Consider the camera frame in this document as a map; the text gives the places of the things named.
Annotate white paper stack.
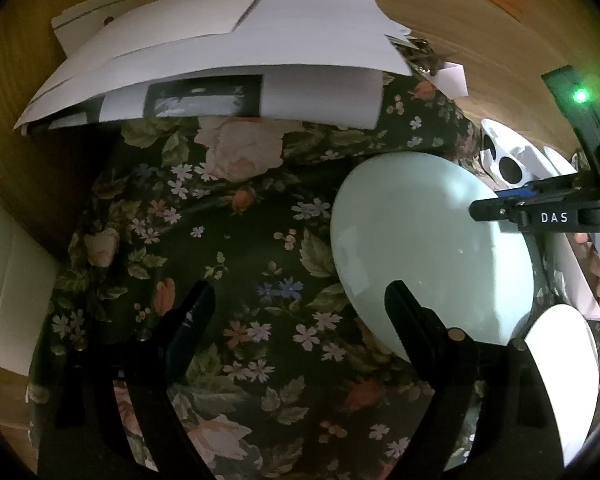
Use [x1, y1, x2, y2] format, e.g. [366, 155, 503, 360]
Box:
[18, 0, 412, 125]

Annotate mint green plate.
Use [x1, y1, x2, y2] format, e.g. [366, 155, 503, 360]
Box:
[330, 153, 534, 358]

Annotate small white box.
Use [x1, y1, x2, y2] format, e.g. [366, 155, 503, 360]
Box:
[431, 62, 469, 100]

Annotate right hand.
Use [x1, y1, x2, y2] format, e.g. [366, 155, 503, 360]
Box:
[571, 231, 600, 313]

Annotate dark floral cloth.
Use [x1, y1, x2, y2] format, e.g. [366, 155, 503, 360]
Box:
[29, 75, 482, 479]

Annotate white envelope with clasp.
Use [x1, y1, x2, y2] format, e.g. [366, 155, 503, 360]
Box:
[50, 0, 136, 56]

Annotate pink plate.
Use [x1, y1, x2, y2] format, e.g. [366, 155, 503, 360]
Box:
[524, 304, 600, 465]

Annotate white bowl black spots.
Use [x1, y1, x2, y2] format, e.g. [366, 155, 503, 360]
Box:
[480, 119, 577, 190]

